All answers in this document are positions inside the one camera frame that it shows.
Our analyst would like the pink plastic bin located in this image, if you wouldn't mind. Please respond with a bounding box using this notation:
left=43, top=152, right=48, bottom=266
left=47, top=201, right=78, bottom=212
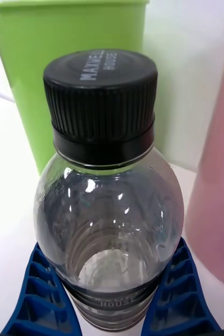
left=186, top=33, right=224, bottom=292

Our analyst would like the green plastic bin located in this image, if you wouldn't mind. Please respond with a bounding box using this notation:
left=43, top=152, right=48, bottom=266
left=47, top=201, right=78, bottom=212
left=0, top=0, right=148, bottom=177

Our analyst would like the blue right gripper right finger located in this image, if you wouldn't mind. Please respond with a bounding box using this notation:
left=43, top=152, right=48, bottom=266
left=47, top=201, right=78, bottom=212
left=140, top=237, right=224, bottom=336

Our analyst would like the clear bottle with black cap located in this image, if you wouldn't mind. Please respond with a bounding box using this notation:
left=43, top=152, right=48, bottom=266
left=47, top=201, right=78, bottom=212
left=33, top=48, right=185, bottom=330

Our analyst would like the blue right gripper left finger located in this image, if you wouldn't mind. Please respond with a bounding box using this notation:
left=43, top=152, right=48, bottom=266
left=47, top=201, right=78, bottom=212
left=0, top=240, right=82, bottom=336

